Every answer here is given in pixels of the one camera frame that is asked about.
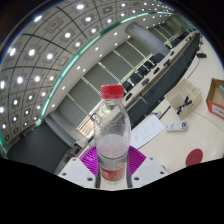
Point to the flat round red coaster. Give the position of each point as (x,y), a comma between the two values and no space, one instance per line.
(194,157)

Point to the grey-green tool in box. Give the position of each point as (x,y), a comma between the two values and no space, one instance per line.
(221,90)

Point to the long curved conference desk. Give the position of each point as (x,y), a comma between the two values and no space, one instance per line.
(166,80)

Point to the group of ceiling lights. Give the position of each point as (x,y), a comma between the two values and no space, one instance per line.
(31,52)

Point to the open red-sided cardboard box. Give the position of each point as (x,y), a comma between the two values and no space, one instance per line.
(215,100)

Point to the row of black office chairs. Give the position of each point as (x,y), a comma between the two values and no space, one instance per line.
(146,68)

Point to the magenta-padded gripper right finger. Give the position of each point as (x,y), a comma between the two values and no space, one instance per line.
(136,161)

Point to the black clip in tray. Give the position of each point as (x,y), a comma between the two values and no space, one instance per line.
(184,106)

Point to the clear red-capped water bottle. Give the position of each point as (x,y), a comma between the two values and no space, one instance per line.
(111,133)

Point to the black table microphone base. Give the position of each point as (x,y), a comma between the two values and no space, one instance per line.
(201,55)

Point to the group of black desk microphones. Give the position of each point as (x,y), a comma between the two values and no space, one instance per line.
(156,70)

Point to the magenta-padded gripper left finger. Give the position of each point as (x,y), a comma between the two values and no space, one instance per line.
(88,161)

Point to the white paper sheet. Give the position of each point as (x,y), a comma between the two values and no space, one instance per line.
(146,131)

